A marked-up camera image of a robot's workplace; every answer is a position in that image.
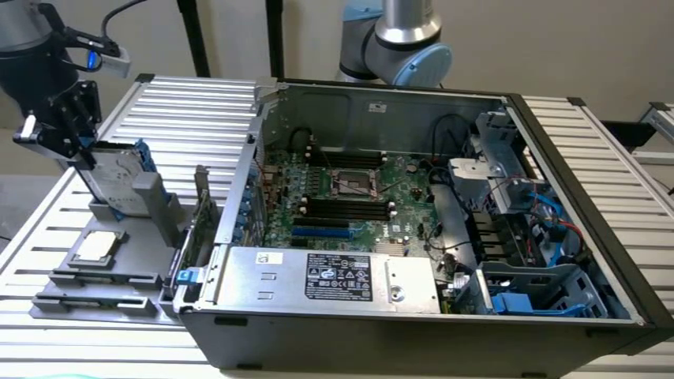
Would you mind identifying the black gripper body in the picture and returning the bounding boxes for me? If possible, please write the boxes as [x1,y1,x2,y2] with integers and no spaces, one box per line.
[0,46,81,124]

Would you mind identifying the metal CPU socket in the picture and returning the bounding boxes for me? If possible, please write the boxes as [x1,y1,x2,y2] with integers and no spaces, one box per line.
[324,167,384,201]

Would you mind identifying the black camera cable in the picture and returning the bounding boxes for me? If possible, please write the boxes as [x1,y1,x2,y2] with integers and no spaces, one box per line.
[99,0,149,49]

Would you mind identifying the silver CPU chip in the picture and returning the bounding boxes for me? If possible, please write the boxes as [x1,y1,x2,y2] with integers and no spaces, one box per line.
[72,231,125,263]

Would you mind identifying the hard disk with blue caddy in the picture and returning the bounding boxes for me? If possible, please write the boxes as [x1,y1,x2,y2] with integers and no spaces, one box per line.
[77,138,163,219]

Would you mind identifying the grey parts rack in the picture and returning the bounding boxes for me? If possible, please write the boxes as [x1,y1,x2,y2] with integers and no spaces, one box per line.
[28,170,222,325]

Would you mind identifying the blue data wire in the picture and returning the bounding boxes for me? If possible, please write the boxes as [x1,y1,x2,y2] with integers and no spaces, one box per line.
[525,188,582,278]

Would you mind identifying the short black looped wire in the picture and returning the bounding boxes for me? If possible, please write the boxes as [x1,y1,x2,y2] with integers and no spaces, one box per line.
[286,126,318,152]

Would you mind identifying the silver power supply unit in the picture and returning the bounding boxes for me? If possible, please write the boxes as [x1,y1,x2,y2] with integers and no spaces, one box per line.
[211,246,442,315]

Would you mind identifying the red wire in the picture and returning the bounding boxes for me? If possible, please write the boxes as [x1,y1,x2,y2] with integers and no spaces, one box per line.
[546,219,587,246]

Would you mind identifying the grey plastic air shroud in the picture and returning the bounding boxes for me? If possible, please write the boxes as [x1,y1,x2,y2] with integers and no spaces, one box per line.
[427,182,476,262]

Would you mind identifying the green graphics card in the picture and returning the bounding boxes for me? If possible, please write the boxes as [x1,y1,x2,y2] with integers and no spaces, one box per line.
[172,164,220,280]

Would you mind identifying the tall metal disk bay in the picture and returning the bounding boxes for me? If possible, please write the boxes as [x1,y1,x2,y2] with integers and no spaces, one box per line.
[447,109,550,215]

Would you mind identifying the green motherboard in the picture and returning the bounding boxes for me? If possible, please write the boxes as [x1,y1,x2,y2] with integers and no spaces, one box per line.
[256,150,460,278]

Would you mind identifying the black expansion slot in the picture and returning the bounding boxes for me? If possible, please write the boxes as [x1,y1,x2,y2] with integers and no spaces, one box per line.
[291,217,352,230]

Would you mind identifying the black open PC case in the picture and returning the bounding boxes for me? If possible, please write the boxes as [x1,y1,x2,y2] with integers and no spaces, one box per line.
[172,76,671,371]

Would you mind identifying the blue expansion slot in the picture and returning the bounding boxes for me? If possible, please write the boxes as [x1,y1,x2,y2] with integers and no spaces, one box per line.
[290,227,352,239]

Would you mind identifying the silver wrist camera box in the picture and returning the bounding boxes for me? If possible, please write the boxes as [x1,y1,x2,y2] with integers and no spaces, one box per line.
[97,46,132,79]

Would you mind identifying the silver chipset heat sink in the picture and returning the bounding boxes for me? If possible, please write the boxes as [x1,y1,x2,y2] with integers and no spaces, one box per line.
[375,242,411,258]

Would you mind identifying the black stand pole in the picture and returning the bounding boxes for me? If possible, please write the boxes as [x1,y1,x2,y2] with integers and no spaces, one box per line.
[180,0,212,78]
[264,0,287,79]

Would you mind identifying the long black looped wire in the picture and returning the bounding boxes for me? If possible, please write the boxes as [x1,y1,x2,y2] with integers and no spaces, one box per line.
[430,113,476,159]

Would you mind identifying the low disk bay blue clips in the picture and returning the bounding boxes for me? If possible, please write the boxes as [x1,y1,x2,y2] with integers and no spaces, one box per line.
[468,261,607,317]

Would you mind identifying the black RAM slot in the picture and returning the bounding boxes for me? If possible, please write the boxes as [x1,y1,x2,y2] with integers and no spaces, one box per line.
[303,201,395,210]
[303,212,395,223]
[307,156,388,163]
[307,147,388,155]
[303,195,395,205]
[307,160,388,169]
[307,152,388,159]
[303,206,395,216]

